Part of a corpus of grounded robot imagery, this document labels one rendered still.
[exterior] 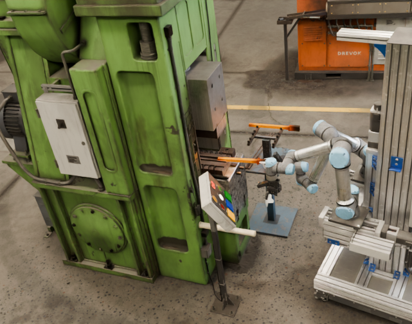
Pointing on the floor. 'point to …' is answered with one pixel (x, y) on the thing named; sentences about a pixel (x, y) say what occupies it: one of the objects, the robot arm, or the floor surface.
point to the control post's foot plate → (220, 307)
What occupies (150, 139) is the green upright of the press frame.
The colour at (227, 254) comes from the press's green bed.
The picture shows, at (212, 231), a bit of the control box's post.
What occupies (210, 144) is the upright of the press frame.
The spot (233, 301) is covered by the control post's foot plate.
